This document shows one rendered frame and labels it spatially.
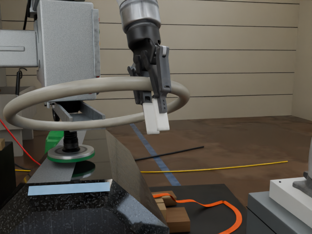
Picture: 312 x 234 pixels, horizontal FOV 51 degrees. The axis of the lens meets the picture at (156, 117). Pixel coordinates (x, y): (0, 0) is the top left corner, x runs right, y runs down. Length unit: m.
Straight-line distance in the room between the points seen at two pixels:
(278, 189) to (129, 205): 0.58
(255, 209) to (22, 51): 1.54
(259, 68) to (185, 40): 1.83
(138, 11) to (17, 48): 1.43
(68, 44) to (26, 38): 0.70
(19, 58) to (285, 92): 6.72
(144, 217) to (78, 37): 0.80
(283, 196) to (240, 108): 6.35
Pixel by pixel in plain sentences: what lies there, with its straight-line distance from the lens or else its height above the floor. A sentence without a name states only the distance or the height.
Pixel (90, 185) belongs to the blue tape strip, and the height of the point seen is 0.81.
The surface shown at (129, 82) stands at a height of 1.26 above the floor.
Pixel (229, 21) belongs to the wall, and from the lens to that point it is 7.34.
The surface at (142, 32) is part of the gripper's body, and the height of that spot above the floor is 1.37.
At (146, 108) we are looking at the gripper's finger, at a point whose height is 1.20.
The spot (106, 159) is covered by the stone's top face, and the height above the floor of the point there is 0.83.
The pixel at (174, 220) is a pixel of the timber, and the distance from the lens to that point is 2.58.
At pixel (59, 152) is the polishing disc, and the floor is 0.88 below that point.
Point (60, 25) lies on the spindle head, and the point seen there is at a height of 1.45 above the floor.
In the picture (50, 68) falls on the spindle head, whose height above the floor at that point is 1.27.
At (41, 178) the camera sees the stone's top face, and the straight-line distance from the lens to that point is 1.43.
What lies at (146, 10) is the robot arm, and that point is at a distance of 0.74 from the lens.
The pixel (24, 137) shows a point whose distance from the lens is 5.71.
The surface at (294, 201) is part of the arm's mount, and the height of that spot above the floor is 0.85.
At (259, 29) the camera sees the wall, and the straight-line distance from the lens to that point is 7.65.
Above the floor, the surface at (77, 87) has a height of 1.25.
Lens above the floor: 1.31
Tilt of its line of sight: 10 degrees down
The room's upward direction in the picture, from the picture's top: straight up
